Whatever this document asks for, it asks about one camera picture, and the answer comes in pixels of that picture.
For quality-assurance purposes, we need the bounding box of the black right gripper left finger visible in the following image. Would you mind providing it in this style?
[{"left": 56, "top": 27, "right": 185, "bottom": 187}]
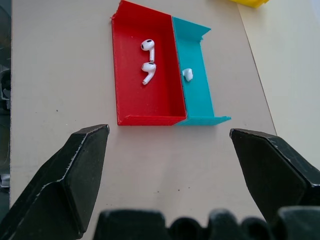
[{"left": 0, "top": 124, "right": 110, "bottom": 240}]

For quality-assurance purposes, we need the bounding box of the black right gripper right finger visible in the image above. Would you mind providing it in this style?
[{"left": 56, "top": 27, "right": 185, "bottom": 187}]
[{"left": 229, "top": 128, "right": 320, "bottom": 223}]

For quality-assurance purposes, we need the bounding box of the yellow object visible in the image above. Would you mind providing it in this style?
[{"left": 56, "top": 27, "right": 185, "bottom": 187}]
[{"left": 229, "top": 0, "right": 270, "bottom": 9}]

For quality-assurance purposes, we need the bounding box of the teal plastic tray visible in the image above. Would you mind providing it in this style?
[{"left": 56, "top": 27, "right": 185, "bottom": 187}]
[{"left": 171, "top": 16, "right": 232, "bottom": 127}]

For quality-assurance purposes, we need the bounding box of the white earbud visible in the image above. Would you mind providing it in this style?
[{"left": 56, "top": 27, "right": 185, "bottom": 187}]
[
  {"left": 182, "top": 68, "right": 194, "bottom": 82},
  {"left": 141, "top": 62, "right": 157, "bottom": 86},
  {"left": 140, "top": 38, "right": 156, "bottom": 63}
]

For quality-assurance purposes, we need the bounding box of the red plastic tray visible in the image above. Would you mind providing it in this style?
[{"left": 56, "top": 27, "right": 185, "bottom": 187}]
[{"left": 108, "top": 0, "right": 188, "bottom": 127}]

